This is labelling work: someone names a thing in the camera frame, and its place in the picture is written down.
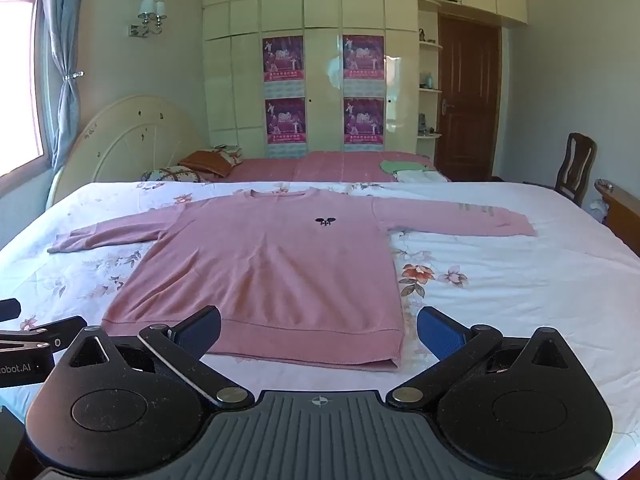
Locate dark wooden chair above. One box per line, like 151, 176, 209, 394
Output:
522, 132, 598, 208

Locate brown wooden door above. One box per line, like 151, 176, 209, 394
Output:
435, 12, 503, 183

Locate pink checked bedspread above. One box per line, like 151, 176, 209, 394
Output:
215, 150, 451, 184

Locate green folded cloth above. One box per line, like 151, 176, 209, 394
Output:
378, 159, 436, 177

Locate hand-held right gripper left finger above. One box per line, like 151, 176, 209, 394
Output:
64, 305, 255, 409

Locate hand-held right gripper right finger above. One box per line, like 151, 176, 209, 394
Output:
386, 306, 581, 409

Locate wall lamp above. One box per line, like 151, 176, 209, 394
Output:
127, 0, 169, 39

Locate blue curtain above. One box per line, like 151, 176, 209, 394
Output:
42, 0, 92, 172

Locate white floral bedsheet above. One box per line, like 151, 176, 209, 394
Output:
0, 179, 640, 480

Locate brown wooden furniture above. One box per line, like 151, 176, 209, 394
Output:
594, 179, 640, 244

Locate white folded cloth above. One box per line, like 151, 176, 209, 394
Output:
392, 170, 451, 184

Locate pink sweater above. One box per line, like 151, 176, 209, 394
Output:
47, 187, 538, 373

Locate window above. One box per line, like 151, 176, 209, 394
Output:
0, 0, 52, 177

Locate orange brown pillow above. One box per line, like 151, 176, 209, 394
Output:
177, 150, 245, 179

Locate purple wall poster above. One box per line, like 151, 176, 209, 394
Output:
262, 36, 305, 97
264, 97, 307, 159
342, 35, 385, 97
343, 97, 385, 153

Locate floral patterned pillow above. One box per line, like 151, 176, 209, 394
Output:
141, 165, 214, 184

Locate cream round headboard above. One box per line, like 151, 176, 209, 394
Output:
46, 95, 207, 209

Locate cream wardrobe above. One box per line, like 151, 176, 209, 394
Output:
201, 0, 530, 161

